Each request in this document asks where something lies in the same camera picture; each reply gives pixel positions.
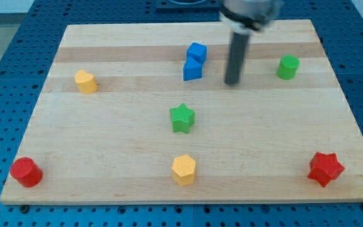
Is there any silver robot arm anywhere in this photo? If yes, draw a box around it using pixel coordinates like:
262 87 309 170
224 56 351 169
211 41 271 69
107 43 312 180
219 0 283 35

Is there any yellow heart block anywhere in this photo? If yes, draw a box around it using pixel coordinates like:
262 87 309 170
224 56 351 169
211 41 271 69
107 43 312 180
74 70 98 94

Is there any green star block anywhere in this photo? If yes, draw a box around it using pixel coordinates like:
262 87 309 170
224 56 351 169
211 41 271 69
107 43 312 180
170 103 195 134

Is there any blue triangular block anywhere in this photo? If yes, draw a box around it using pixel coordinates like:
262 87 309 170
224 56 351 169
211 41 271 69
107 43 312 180
183 57 202 81

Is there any wooden board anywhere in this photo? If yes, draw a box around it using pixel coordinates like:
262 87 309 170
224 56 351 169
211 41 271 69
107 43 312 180
0 20 363 205

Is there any yellow hexagon block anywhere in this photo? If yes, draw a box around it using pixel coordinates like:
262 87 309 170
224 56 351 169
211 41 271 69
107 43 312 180
171 154 197 186

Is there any blue cube block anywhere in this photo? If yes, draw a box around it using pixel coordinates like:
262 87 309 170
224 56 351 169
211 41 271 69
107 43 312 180
187 42 207 64

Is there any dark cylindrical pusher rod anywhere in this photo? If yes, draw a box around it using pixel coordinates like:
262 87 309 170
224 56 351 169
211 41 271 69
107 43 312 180
224 32 250 86

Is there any green cylinder block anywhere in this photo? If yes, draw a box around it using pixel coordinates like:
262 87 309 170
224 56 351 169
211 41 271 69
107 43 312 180
277 55 300 80

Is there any red star block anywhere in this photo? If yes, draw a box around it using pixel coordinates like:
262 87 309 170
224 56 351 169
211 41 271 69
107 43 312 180
307 152 345 187

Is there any red cylinder block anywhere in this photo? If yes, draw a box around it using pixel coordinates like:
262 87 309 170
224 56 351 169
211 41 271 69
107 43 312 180
9 157 43 187

